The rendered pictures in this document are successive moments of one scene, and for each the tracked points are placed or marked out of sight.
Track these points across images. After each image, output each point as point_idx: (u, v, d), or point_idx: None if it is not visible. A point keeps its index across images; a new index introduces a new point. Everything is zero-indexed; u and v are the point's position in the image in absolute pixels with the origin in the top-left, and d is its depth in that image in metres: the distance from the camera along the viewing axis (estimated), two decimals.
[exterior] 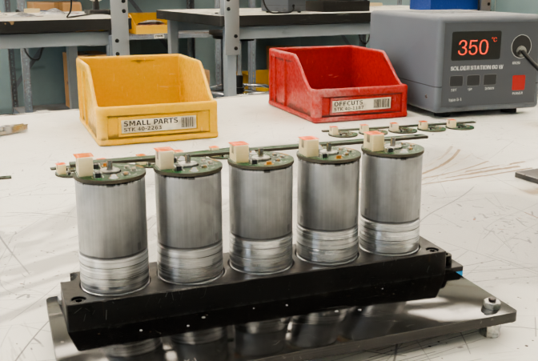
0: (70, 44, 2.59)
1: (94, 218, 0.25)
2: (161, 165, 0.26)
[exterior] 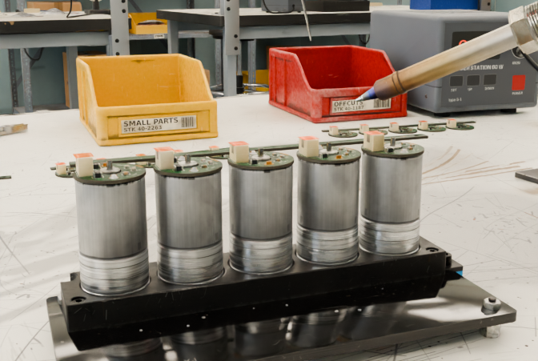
0: (70, 44, 2.59)
1: (94, 218, 0.25)
2: (161, 165, 0.26)
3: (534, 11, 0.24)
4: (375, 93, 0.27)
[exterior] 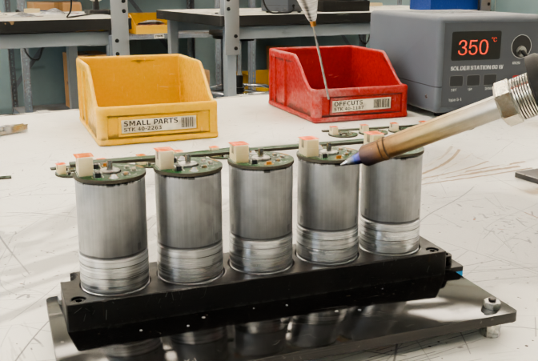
0: (70, 44, 2.59)
1: (94, 218, 0.25)
2: (161, 165, 0.26)
3: (518, 86, 0.24)
4: (359, 158, 0.27)
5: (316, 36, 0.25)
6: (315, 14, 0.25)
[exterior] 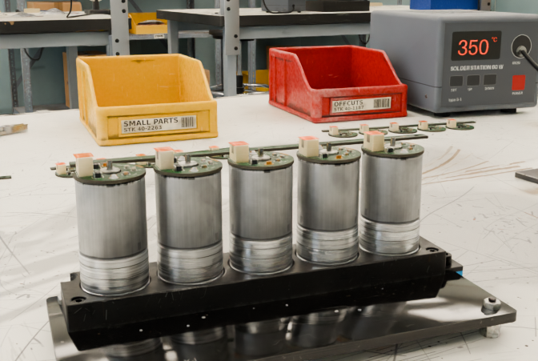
0: (70, 44, 2.59)
1: (94, 218, 0.25)
2: (161, 165, 0.26)
3: None
4: None
5: None
6: None
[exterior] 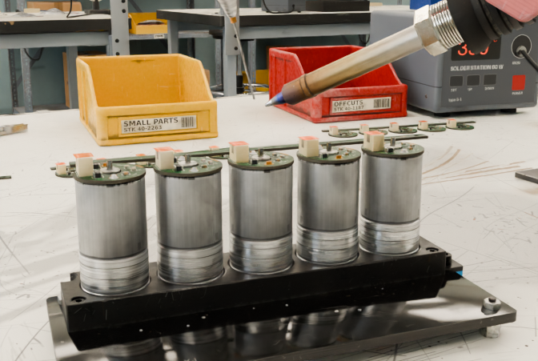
0: (70, 44, 2.59)
1: (94, 218, 0.25)
2: (161, 165, 0.26)
3: (438, 10, 0.23)
4: (283, 98, 0.26)
5: (238, 33, 0.24)
6: (234, 10, 0.24)
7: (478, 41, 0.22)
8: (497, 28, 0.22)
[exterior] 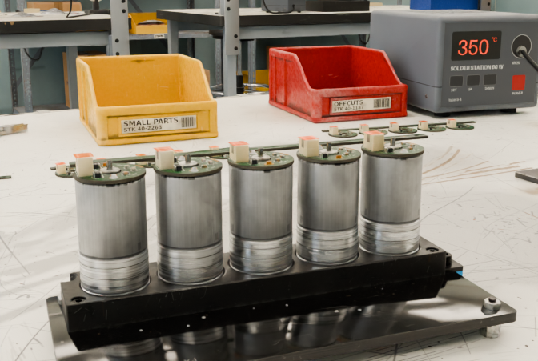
0: (70, 44, 2.59)
1: (94, 218, 0.25)
2: (161, 165, 0.26)
3: None
4: None
5: None
6: None
7: None
8: None
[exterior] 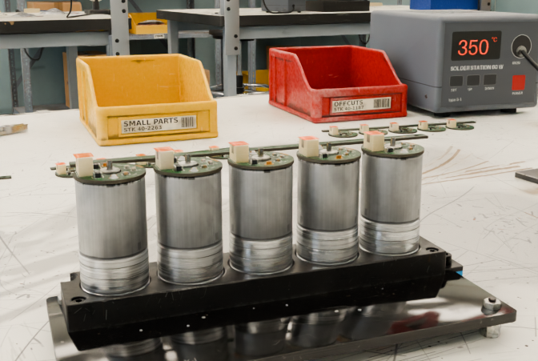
0: (70, 44, 2.59)
1: (94, 218, 0.25)
2: (161, 165, 0.26)
3: None
4: None
5: None
6: None
7: None
8: None
